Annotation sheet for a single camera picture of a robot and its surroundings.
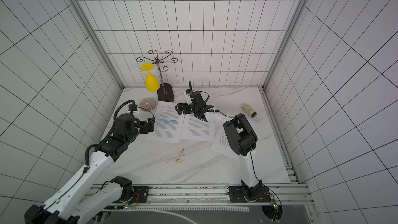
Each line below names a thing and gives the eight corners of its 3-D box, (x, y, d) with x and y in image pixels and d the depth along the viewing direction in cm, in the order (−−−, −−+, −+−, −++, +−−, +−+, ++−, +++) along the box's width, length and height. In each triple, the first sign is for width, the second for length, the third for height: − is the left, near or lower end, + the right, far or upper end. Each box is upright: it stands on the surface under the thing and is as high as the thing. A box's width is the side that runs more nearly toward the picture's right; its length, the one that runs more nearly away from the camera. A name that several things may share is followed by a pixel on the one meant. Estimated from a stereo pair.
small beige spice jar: (251, 119, 104) (253, 115, 100) (240, 108, 109) (241, 105, 106) (256, 115, 105) (257, 112, 102) (244, 105, 111) (246, 102, 107)
